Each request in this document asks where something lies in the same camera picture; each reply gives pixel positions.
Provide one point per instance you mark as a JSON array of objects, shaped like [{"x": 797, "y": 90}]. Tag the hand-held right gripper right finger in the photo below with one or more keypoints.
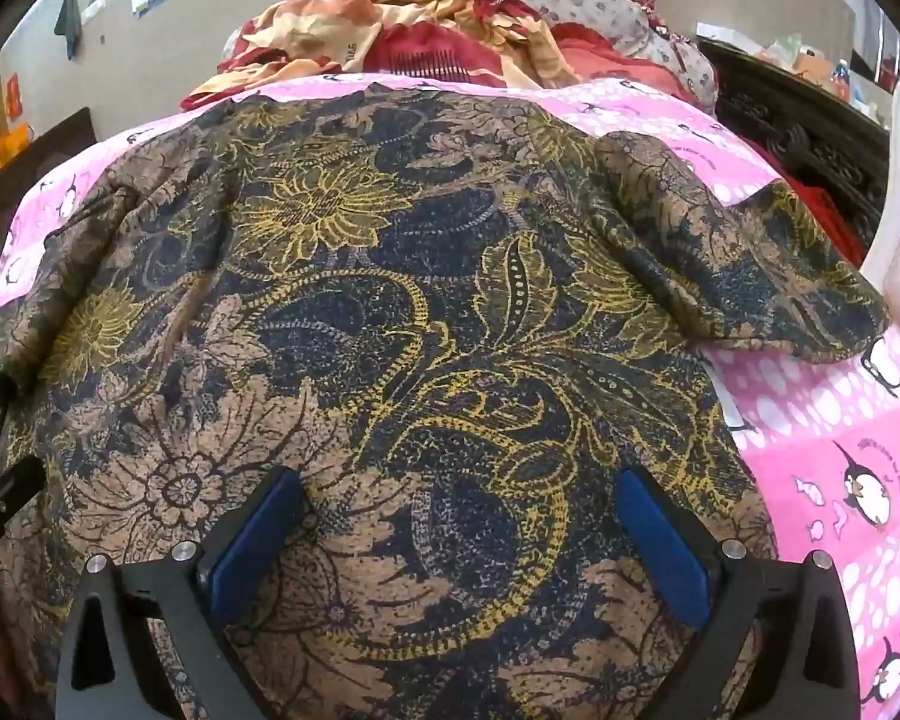
[{"x": 660, "y": 547}]

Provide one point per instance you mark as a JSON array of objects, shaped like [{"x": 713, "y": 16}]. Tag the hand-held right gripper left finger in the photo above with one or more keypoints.
[{"x": 259, "y": 540}]

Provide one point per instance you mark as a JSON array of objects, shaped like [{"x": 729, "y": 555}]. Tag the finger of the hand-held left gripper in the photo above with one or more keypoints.
[
  {"x": 11, "y": 486},
  {"x": 5, "y": 392}
]

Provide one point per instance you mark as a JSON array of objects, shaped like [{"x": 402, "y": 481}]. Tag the brown navy floral garment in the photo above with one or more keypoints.
[{"x": 420, "y": 315}]

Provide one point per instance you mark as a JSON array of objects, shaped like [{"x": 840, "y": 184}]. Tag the pink penguin print blanket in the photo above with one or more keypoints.
[{"x": 832, "y": 405}]

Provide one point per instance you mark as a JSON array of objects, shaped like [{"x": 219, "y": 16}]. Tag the orange box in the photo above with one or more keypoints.
[{"x": 0, "y": 154}]

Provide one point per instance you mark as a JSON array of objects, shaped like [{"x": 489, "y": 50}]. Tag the red cloth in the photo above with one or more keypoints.
[{"x": 825, "y": 210}]

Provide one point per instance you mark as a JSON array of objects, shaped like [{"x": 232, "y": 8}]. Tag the dark carved wooden cabinet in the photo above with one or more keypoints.
[{"x": 795, "y": 127}]

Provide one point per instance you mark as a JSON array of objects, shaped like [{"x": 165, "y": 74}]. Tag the plastic bottle with blue label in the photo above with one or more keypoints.
[{"x": 840, "y": 79}]

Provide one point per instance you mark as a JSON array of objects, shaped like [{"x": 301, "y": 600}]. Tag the pile of packets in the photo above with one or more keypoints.
[{"x": 791, "y": 52}]

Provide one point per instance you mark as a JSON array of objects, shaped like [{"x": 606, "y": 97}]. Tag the red orange floral bedding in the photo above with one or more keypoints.
[{"x": 390, "y": 22}]

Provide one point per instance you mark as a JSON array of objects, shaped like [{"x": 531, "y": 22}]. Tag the red wall sticker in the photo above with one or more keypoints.
[{"x": 11, "y": 86}]

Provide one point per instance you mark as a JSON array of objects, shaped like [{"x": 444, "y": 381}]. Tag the green cloth on wall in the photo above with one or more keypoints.
[{"x": 67, "y": 15}]

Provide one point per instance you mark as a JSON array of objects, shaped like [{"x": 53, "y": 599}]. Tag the white wall socket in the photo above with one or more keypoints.
[{"x": 94, "y": 6}]

